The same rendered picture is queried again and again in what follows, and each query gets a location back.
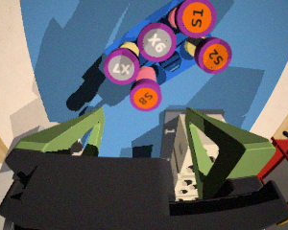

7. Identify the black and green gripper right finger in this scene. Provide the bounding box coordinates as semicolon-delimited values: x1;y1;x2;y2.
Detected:
184;107;276;199

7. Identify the blue bench mat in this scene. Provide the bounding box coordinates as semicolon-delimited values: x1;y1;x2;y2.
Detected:
20;0;288;158

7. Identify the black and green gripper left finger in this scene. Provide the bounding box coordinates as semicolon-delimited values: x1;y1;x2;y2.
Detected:
14;107;105;156

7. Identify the blue sample rack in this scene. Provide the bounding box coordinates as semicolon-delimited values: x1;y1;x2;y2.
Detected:
104;0;196;85

